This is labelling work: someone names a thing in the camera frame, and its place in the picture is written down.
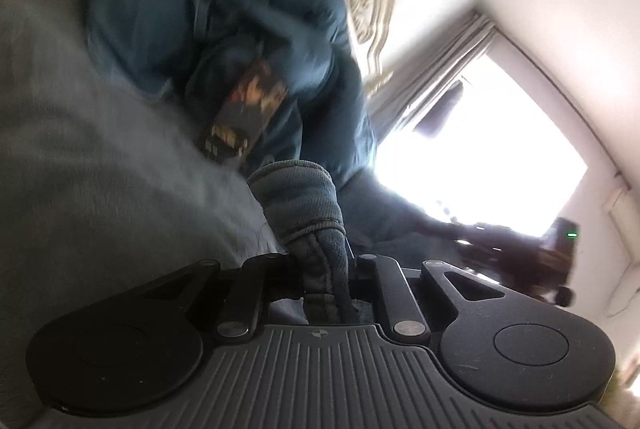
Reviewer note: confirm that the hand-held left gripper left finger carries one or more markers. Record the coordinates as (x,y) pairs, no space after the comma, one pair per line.
(267,276)

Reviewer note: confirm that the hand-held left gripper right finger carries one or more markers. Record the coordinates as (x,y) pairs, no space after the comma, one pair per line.
(380,274)

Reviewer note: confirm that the bright window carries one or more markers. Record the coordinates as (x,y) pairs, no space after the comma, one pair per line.
(500,149)

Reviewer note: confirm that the dark hanging cloth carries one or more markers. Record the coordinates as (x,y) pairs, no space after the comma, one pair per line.
(440,111)

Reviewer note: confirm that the dark printed book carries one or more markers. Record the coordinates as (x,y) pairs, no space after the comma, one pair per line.
(245,109)

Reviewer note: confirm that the grey bed blanket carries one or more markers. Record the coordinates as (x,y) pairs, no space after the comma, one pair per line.
(100,159)

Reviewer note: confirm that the grey curtain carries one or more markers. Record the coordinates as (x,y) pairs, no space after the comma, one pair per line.
(430,64)

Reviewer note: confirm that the blue duvet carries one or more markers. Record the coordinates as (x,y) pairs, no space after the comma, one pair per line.
(130,9)

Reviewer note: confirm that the white wall radiator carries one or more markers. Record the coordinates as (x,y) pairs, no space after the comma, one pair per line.
(622,294)

